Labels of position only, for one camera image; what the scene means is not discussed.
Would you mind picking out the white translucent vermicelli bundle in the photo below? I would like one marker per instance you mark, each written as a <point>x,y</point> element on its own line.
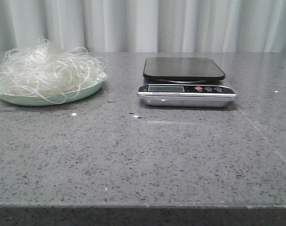
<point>45,70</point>

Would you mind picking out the black silver kitchen scale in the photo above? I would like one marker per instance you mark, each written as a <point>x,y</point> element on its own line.
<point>184,82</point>

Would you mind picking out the light green round plate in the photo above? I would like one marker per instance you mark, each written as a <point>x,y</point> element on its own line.
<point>88,89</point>

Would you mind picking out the white pleated curtain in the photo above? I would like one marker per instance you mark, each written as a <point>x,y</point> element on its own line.
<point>146,25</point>

